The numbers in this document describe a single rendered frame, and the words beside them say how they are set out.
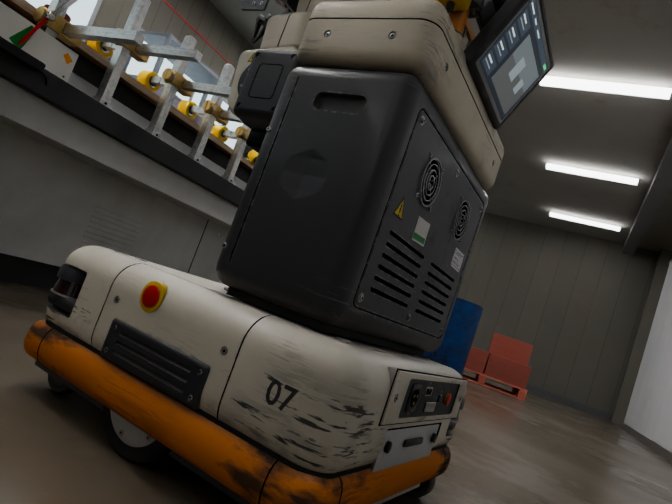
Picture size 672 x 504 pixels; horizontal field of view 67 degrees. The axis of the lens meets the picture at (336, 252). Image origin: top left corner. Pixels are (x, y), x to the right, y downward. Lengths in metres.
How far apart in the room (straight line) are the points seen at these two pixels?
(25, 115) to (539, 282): 10.41
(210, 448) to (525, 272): 10.84
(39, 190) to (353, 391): 1.70
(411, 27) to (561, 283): 10.65
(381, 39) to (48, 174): 1.58
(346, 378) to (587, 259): 10.89
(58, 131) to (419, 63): 1.38
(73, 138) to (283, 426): 1.48
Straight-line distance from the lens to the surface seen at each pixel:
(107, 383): 0.90
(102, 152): 2.04
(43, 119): 1.91
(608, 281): 11.40
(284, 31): 1.21
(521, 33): 1.04
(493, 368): 6.62
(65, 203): 2.24
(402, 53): 0.82
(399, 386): 0.77
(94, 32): 1.79
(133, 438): 0.87
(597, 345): 11.23
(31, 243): 2.21
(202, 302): 0.80
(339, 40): 0.89
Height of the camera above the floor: 0.33
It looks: 6 degrees up
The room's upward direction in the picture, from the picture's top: 20 degrees clockwise
